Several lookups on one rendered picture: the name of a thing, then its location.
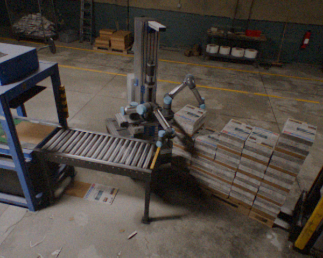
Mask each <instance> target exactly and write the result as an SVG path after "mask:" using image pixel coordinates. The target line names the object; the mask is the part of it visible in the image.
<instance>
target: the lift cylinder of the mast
mask: <svg viewBox="0 0 323 258"><path fill-rule="evenodd" d="M322 184H323V171H322V173H321V175H320V177H319V179H318V181H317V183H316V185H315V187H314V188H313V190H312V192H311V194H310V196H309V198H308V199H307V201H306V202H305V204H306V205H305V208H304V209H305V211H304V217H306V218H308V215H309V214H310V213H311V212H313V211H314V210H312V211H311V212H307V210H308V208H309V207H310V205H311V204H312V202H313V200H314V198H315V196H316V194H317V193H318V191H319V189H320V187H321V186H322Z"/></svg>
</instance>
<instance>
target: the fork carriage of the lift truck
mask: <svg viewBox="0 0 323 258"><path fill-rule="evenodd" d="M306 195H307V191H304V190H303V191H302V193H301V195H300V196H299V198H298V200H297V202H296V204H295V207H294V214H293V217H292V222H291V229H290V232H289V237H288V241H291V242H292V241H293V240H294V238H295V237H296V235H297V233H298V232H299V230H300V229H301V227H302V224H303V217H304V211H305V209H304V208H305V205H306V204H305V202H306Z"/></svg>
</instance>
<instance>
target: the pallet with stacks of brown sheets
mask: <svg viewBox="0 0 323 258"><path fill-rule="evenodd" d="M131 34H132V32H127V31H118V32H116V30H112V29H108V28H103V29H101V30H100V37H98V38H96V39H95V45H94V46H93V50H97V51H105V52H114V53H118V54H126V55H127V54H128V50H129V49H131V47H132V46H133V44H131V43H132V38H131ZM100 47H102V48H108V50H103V49H99V48H100ZM113 49H119V50H123V52H122V53H121V52H117V51H113Z"/></svg>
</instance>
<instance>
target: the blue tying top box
mask: <svg viewBox="0 0 323 258"><path fill-rule="evenodd" d="M36 51H37V49H36V48H33V47H27V46H20V45H11V44H4V43H0V52H3V53H6V54H8V55H6V56H3V57H1V58H0V85H4V84H6V83H8V82H10V81H12V80H14V79H16V78H18V77H20V76H21V75H23V74H24V73H26V72H28V71H30V70H32V69H35V68H36V67H38V66H40V64H39V59H38V54H37V53H36V54H35V52H36Z"/></svg>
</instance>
